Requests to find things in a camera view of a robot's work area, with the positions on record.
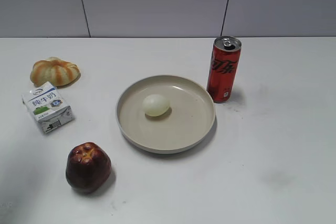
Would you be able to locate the small white milk carton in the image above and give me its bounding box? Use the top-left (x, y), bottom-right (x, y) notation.
top-left (22, 81), bottom-right (74, 134)

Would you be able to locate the striped round bread bun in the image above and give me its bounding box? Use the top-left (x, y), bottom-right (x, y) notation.
top-left (30, 57), bottom-right (80, 87)

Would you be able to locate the red cola can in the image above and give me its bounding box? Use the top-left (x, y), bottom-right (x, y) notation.
top-left (206, 36), bottom-right (241, 103)

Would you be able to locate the white egg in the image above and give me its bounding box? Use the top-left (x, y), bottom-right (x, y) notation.
top-left (142, 94), bottom-right (170, 117)

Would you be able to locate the beige round plate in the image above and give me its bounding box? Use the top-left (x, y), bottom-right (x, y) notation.
top-left (116, 75), bottom-right (217, 154)

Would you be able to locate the dark red apple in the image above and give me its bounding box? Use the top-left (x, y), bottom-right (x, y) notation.
top-left (65, 142), bottom-right (112, 194)

